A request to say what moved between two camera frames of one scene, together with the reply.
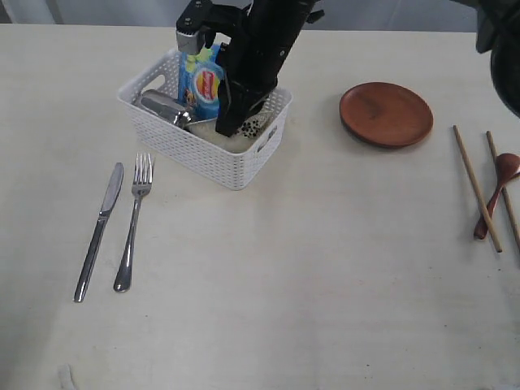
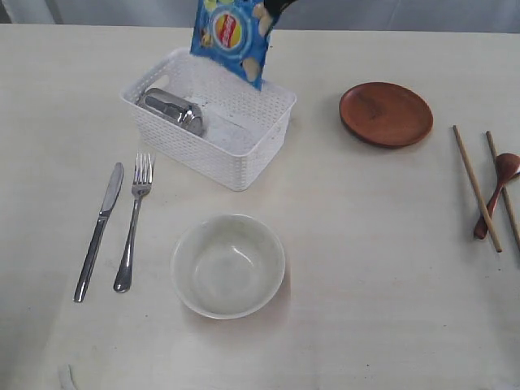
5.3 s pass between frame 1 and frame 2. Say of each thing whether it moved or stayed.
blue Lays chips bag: moved
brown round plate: stayed
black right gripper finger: moved
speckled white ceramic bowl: moved
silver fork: stayed
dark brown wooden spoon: stayed
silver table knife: stayed
